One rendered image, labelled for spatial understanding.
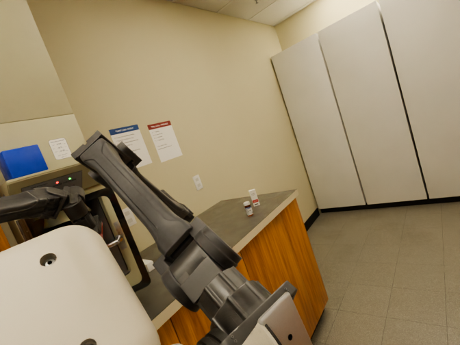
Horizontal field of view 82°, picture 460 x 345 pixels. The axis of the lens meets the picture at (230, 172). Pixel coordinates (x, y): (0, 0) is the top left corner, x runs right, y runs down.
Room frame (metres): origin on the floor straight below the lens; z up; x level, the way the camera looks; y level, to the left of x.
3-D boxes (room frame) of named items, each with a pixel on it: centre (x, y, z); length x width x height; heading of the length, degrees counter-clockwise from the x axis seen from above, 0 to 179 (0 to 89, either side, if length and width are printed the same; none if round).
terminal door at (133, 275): (0.92, 0.56, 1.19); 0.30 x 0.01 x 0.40; 104
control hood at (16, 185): (0.97, 0.58, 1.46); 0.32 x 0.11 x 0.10; 140
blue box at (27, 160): (0.90, 0.64, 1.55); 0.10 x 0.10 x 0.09; 50
